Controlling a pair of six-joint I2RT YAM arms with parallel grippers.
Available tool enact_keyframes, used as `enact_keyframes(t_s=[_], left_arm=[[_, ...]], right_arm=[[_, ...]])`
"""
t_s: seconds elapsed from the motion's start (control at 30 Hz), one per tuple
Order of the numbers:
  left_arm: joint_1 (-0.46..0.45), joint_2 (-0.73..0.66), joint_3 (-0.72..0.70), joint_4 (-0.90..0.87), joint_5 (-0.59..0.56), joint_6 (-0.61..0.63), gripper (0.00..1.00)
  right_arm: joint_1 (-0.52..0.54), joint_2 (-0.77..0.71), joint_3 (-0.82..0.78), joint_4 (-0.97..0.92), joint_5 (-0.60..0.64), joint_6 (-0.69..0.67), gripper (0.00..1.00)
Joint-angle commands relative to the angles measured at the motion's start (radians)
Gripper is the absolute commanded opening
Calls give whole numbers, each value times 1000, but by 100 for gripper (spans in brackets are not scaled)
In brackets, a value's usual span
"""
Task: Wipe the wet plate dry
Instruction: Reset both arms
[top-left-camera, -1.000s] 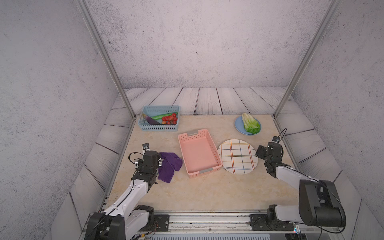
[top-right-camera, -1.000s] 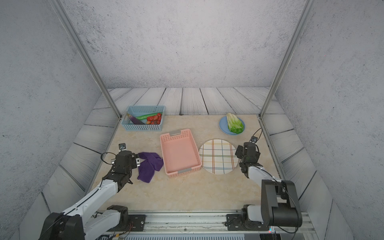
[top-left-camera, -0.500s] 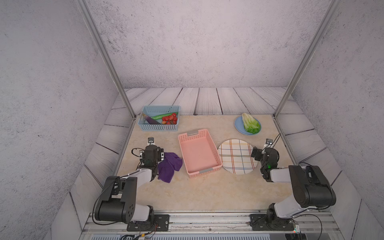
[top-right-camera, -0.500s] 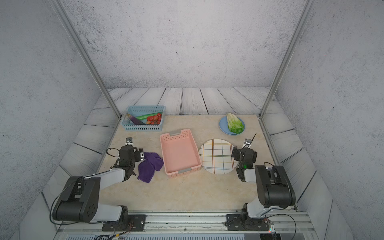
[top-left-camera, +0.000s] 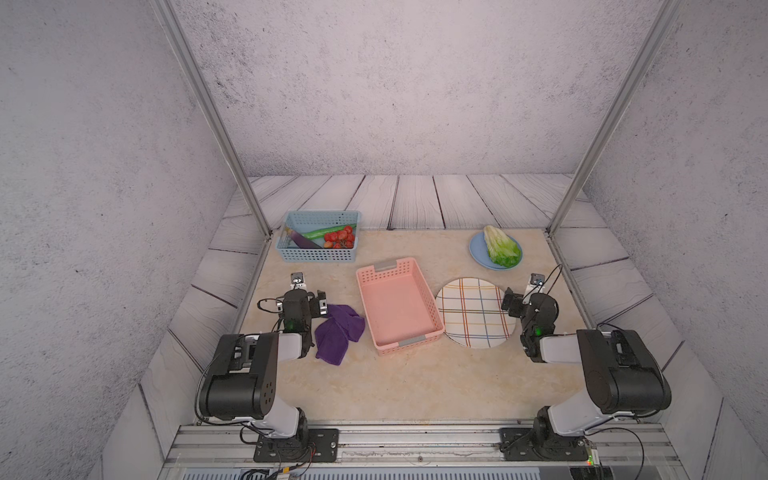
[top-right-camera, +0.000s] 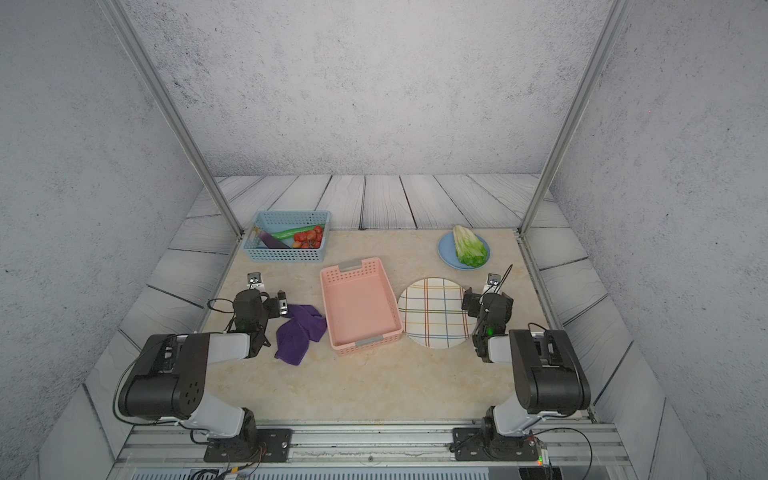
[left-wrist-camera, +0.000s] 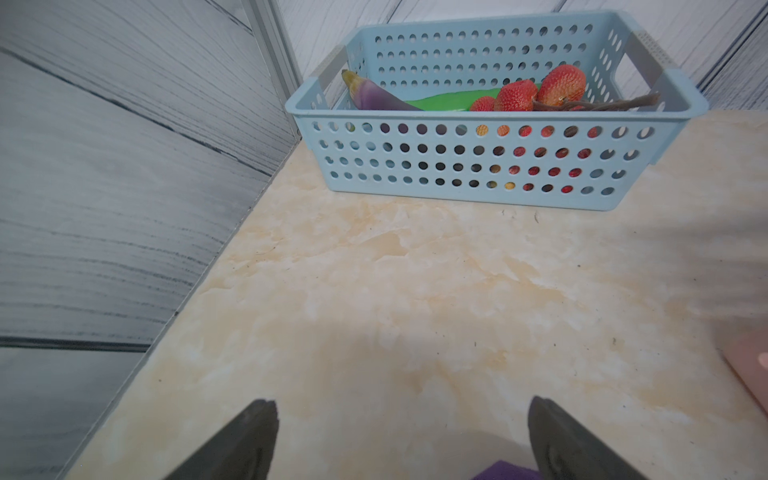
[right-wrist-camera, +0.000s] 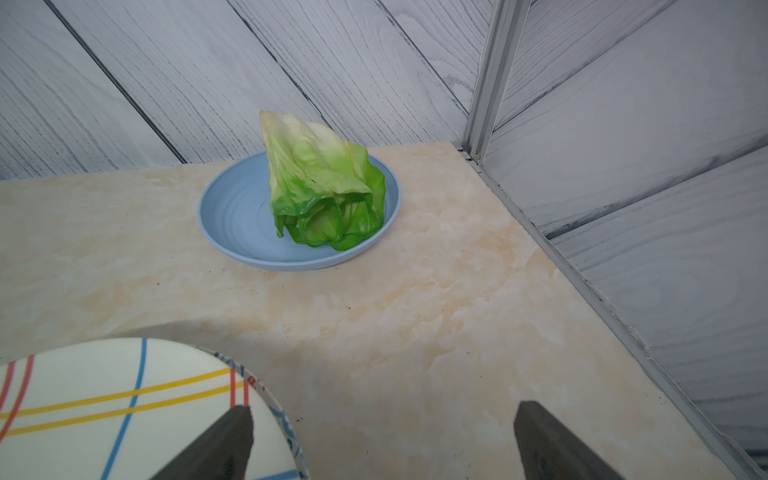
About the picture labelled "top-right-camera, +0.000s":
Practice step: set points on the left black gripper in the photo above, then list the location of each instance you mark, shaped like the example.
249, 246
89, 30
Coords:
272, 305

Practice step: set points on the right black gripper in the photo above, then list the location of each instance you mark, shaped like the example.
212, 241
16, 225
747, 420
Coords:
472, 299

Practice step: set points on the purple cloth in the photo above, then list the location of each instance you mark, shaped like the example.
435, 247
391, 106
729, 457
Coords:
305, 324

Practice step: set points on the plaid striped white plate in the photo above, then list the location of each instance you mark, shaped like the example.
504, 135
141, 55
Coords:
432, 314

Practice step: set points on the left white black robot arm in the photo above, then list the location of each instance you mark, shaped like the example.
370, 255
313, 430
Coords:
166, 384

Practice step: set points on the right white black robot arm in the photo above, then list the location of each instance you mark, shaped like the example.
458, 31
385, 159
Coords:
548, 380

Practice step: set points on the small blue plate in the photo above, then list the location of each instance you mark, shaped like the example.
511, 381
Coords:
447, 251

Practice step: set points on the green lettuce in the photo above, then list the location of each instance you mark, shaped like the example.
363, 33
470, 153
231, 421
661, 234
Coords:
470, 249

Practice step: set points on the purple eggplant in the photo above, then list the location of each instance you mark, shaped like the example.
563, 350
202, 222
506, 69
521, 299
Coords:
270, 242

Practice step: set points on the light blue plastic basket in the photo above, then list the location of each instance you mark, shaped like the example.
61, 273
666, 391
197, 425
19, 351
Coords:
279, 220

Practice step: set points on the green cucumber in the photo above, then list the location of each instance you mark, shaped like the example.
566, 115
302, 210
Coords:
290, 233

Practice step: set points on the red strawberries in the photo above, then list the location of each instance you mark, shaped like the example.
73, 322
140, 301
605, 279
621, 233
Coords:
309, 239

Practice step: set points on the pink plastic basket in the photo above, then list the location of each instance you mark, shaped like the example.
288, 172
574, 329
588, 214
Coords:
360, 306

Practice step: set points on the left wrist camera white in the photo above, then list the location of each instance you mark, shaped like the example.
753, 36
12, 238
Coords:
255, 281

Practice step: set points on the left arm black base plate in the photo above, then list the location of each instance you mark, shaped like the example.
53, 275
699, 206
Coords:
271, 445

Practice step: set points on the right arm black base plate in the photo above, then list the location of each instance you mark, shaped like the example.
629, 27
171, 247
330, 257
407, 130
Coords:
476, 444

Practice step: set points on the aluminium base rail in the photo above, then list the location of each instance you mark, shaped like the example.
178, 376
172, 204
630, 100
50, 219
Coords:
563, 443

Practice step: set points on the right metal frame post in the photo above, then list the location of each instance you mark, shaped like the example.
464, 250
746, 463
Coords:
596, 64

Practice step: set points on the metal frame post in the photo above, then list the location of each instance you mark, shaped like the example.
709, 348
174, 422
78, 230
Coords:
596, 64
132, 44

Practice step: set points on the left metal frame post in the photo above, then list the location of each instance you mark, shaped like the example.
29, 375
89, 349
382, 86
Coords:
132, 44

